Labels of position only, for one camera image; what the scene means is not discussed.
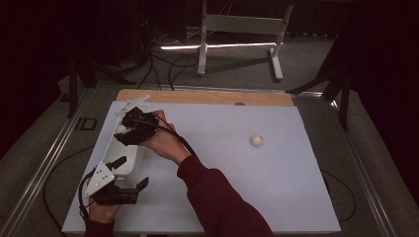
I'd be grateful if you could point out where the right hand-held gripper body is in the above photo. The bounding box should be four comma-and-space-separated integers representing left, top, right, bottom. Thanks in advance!
115, 94, 160, 147

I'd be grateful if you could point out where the white metal table frame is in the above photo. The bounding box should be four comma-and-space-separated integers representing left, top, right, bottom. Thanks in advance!
197, 0, 294, 82

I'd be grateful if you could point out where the left hand-held gripper cable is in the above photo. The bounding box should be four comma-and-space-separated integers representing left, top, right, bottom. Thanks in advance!
42, 144, 100, 233

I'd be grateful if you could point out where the person's right hand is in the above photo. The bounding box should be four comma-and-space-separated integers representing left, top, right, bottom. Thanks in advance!
139, 109, 193, 167

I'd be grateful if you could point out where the black rectangular floor frame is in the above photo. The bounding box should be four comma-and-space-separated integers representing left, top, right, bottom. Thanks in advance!
74, 118, 98, 131

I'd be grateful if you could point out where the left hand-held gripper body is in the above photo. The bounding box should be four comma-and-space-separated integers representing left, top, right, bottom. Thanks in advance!
83, 161, 140, 207

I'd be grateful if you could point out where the hand-held gripper cable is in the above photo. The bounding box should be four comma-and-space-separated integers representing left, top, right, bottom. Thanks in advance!
42, 144, 100, 233
137, 117, 358, 223

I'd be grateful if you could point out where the black metal stand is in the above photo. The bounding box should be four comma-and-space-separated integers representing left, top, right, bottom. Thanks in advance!
67, 55, 136, 119
286, 33, 352, 132

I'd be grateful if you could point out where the white plastic bin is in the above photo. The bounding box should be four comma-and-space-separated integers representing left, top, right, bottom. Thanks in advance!
100, 103, 150, 186

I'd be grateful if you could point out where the wooden board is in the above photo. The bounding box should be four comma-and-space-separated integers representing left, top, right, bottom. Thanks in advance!
116, 88, 294, 108

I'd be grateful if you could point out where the right hand-held gripper cable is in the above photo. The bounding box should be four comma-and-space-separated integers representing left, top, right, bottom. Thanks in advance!
137, 117, 358, 223

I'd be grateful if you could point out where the black floor cable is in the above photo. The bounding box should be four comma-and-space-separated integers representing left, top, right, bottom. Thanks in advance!
167, 53, 200, 91

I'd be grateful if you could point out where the white table mat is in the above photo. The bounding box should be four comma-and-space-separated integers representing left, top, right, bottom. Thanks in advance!
61, 101, 342, 235

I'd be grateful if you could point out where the person's left hand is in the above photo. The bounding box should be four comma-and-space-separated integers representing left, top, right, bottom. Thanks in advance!
87, 197, 123, 225

